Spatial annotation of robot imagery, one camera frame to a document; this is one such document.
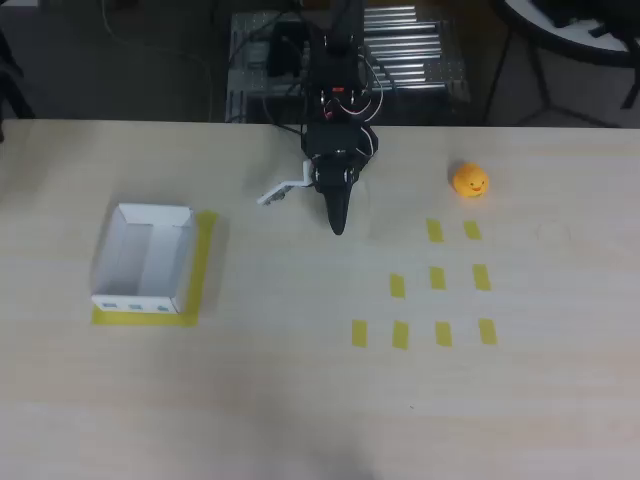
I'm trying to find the white cardboard box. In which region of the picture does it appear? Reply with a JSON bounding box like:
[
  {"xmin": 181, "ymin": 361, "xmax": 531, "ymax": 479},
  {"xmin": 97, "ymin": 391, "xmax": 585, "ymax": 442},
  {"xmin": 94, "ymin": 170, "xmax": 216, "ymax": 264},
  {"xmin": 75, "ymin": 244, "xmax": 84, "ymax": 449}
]
[{"xmin": 90, "ymin": 202, "xmax": 196, "ymax": 316}]

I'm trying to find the black power adapter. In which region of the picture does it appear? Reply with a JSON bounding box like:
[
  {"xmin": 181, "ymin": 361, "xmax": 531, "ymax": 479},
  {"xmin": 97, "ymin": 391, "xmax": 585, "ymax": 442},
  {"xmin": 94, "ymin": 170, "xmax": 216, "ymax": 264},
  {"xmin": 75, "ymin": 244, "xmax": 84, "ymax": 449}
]
[{"xmin": 266, "ymin": 20, "xmax": 308, "ymax": 79}]

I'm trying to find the long yellow tape strip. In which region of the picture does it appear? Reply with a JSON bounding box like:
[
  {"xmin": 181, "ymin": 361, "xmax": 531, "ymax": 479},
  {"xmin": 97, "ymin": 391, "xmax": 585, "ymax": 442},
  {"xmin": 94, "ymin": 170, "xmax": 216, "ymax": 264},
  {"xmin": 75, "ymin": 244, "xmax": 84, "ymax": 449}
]
[
  {"xmin": 91, "ymin": 305, "xmax": 201, "ymax": 330},
  {"xmin": 179, "ymin": 209, "xmax": 220, "ymax": 321}
]

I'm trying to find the metal rack with rails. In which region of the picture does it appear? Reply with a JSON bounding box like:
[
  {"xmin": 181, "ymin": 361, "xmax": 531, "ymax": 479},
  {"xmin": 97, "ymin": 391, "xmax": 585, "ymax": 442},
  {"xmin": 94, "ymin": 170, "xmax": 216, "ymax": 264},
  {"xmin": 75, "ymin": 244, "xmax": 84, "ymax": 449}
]
[{"xmin": 226, "ymin": 4, "xmax": 472, "ymax": 124}]

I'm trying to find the round white table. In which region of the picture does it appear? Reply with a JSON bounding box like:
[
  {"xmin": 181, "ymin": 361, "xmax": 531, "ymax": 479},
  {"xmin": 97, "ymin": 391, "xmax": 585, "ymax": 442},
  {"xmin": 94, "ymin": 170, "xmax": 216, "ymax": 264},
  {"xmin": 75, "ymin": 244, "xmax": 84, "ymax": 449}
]
[{"xmin": 482, "ymin": 0, "xmax": 640, "ymax": 126}]

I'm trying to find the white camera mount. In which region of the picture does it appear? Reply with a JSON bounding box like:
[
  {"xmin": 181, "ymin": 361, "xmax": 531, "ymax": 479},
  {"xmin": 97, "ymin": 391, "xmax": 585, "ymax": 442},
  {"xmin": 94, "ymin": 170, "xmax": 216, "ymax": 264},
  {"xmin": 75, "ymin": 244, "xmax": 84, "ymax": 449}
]
[{"xmin": 256, "ymin": 159, "xmax": 314, "ymax": 207}]

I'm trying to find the black camera cable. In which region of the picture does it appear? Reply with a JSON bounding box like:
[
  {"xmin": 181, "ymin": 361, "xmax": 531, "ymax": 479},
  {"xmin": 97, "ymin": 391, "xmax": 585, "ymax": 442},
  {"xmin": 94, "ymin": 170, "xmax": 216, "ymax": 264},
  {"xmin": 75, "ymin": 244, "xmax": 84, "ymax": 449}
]
[{"xmin": 262, "ymin": 92, "xmax": 309, "ymax": 141}]

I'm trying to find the red white servo cable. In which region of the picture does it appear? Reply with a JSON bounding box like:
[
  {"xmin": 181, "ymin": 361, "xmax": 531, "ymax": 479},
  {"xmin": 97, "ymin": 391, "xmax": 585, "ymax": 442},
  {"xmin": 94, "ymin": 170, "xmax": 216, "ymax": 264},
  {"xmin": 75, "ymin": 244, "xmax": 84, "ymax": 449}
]
[{"xmin": 319, "ymin": 44, "xmax": 386, "ymax": 156}]

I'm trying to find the pale floor cable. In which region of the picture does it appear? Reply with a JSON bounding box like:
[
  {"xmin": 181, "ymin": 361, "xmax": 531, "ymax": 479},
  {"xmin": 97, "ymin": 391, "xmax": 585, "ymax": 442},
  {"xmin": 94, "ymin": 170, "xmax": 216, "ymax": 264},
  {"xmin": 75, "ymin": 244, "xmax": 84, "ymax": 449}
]
[{"xmin": 101, "ymin": 0, "xmax": 217, "ymax": 122}]

